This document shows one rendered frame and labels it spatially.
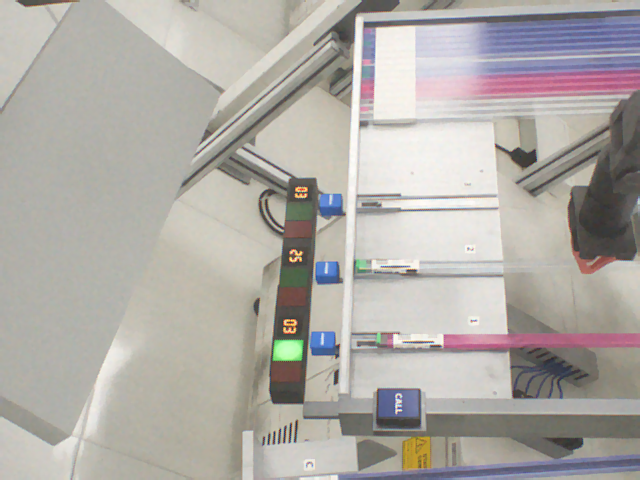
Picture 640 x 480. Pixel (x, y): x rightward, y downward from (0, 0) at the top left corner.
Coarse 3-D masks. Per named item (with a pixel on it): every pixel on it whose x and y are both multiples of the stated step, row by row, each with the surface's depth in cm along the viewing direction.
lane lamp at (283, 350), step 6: (276, 342) 124; (282, 342) 124; (288, 342) 124; (294, 342) 124; (300, 342) 124; (276, 348) 124; (282, 348) 124; (288, 348) 124; (294, 348) 123; (300, 348) 123; (276, 354) 123; (282, 354) 123; (288, 354) 123; (294, 354) 123; (300, 354) 123; (276, 360) 123; (282, 360) 123; (288, 360) 123; (294, 360) 122; (300, 360) 122
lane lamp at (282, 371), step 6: (276, 366) 122; (282, 366) 122; (288, 366) 122; (294, 366) 122; (300, 366) 122; (276, 372) 122; (282, 372) 122; (288, 372) 121; (294, 372) 121; (300, 372) 121; (276, 378) 121; (282, 378) 121; (288, 378) 121; (294, 378) 121; (300, 378) 121
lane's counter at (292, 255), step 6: (288, 252) 133; (294, 252) 132; (300, 252) 132; (306, 252) 132; (288, 258) 132; (294, 258) 132; (300, 258) 132; (306, 258) 132; (288, 264) 131; (294, 264) 131; (300, 264) 131; (306, 264) 131
